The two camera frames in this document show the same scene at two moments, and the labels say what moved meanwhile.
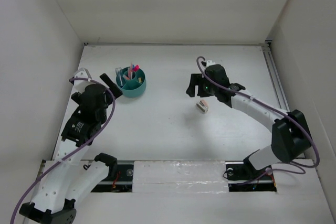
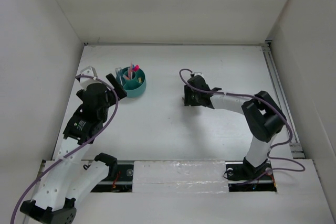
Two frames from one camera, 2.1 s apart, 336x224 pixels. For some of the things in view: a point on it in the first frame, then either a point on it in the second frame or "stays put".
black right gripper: x=195 y=80 → x=188 y=100
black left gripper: x=117 y=93 stays put
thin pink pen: x=131 y=71 stays put
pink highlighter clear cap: x=125 y=77 stays put
